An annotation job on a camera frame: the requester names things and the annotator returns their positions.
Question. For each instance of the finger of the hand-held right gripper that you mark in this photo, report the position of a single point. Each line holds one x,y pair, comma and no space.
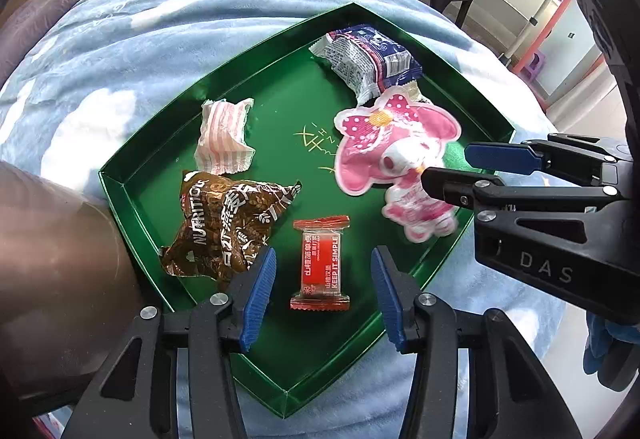
450,186
500,156

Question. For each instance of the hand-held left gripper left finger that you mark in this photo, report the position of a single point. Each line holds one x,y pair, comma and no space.
257,301

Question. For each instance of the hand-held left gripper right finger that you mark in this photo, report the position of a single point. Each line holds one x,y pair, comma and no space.
389,301

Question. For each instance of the red clear-window snack packet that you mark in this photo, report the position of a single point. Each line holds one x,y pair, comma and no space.
320,264

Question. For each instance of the pink bunny character snack packet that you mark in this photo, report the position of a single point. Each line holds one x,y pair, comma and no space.
370,154

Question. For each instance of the brown foil snack packet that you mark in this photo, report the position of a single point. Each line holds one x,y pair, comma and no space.
220,219

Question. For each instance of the blue white snack packet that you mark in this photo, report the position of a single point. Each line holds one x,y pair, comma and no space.
365,59

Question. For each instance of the pink striped snack packet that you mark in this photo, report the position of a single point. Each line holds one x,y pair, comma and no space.
222,139

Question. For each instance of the green tray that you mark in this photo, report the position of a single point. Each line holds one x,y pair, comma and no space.
280,84

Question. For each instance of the person's right hand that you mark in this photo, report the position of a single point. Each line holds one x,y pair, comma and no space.
607,354

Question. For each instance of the purple stool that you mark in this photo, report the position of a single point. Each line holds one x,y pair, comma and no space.
534,65

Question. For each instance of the person's leg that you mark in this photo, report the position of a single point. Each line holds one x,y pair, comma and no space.
50,269

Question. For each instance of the blue cloud printed blanket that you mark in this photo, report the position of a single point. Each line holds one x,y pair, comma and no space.
125,69

